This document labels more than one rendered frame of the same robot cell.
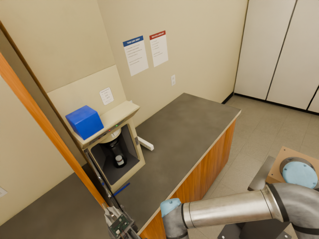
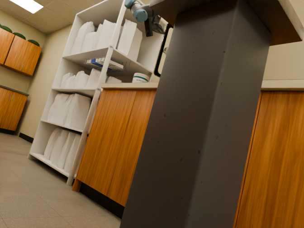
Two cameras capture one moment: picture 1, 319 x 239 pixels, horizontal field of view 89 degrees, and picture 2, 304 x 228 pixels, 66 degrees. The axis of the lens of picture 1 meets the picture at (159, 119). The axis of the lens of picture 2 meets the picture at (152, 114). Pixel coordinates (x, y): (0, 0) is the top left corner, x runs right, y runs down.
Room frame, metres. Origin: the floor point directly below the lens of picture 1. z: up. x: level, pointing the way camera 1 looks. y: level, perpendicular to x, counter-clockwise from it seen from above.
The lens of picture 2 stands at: (0.30, -1.31, 0.50)
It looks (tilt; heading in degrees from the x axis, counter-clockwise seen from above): 8 degrees up; 87
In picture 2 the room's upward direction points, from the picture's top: 15 degrees clockwise
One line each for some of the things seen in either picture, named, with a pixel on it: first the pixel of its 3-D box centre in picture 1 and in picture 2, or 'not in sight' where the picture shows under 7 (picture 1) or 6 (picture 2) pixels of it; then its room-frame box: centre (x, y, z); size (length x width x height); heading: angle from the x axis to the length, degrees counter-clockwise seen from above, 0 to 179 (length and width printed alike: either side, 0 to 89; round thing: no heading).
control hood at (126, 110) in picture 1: (111, 126); not in sight; (0.65, 0.24, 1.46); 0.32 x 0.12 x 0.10; 131
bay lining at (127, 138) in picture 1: (108, 146); not in sight; (0.78, 0.36, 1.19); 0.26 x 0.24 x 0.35; 131
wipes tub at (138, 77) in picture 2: not in sight; (139, 83); (0.23, 0.66, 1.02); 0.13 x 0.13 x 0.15
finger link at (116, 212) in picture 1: (115, 211); (162, 27); (0.29, 0.22, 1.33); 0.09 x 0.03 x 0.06; 41
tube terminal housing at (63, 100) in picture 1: (101, 132); not in sight; (0.78, 0.36, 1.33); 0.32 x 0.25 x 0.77; 131
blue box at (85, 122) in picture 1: (85, 122); not in sight; (0.58, 0.32, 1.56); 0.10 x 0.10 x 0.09; 41
